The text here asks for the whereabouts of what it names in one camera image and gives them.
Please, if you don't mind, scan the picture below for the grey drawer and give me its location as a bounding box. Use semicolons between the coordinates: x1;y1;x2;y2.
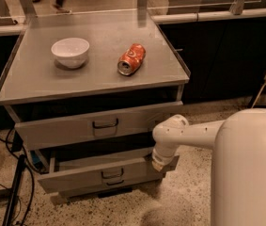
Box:
58;178;163;201
38;148;179;193
16;101;182;150

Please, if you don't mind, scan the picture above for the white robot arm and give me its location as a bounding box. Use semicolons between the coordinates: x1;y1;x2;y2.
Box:
152;108;266;226

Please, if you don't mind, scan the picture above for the grey top drawer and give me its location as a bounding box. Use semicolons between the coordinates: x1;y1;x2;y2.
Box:
16;101;182;150

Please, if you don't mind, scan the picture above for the black floor stand bar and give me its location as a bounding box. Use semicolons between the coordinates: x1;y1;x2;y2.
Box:
2;154;25;226

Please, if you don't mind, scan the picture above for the white ceramic bowl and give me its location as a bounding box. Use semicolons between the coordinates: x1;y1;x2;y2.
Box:
51;38;90;69

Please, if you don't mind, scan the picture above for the grey bottom drawer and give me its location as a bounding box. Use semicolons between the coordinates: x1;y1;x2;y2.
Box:
58;178;163;201

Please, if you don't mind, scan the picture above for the crushed orange soda can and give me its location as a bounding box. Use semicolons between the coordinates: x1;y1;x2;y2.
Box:
117;43;146;76

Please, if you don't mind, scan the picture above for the grey metal drawer cabinet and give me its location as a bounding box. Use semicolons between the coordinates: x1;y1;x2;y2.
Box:
0;8;191;162

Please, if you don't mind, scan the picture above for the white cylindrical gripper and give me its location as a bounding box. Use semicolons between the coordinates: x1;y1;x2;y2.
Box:
152;143;179;172

